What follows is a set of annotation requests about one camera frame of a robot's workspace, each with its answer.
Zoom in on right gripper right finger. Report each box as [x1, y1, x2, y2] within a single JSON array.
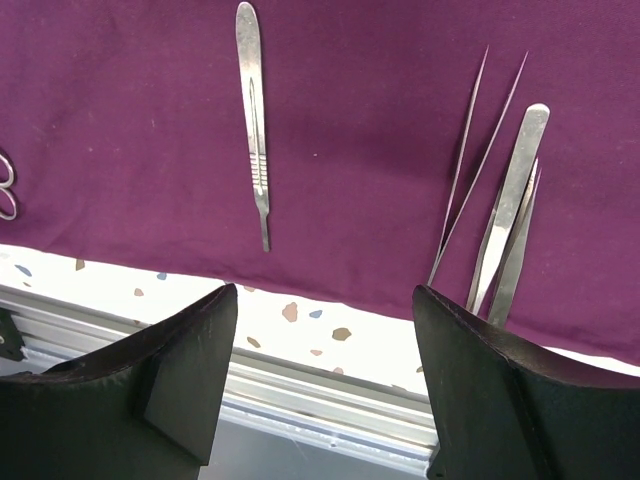
[[412, 286, 639, 479]]

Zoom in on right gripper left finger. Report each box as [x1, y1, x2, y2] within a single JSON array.
[[1, 284, 238, 479]]

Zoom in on steel tweezers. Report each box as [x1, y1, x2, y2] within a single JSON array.
[[427, 44, 530, 286], [488, 158, 539, 328], [466, 103, 550, 314]]

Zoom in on surgical forceps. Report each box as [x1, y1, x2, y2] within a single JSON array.
[[0, 187, 19, 221]]

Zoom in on surgical scissors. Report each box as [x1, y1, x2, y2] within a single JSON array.
[[0, 151, 16, 190]]

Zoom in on purple cloth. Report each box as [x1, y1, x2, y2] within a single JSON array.
[[1, 1, 639, 363]]

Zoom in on aluminium front rail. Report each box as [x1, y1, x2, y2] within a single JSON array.
[[1, 287, 437, 479]]

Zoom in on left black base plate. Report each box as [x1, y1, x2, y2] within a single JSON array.
[[0, 309, 25, 362]]

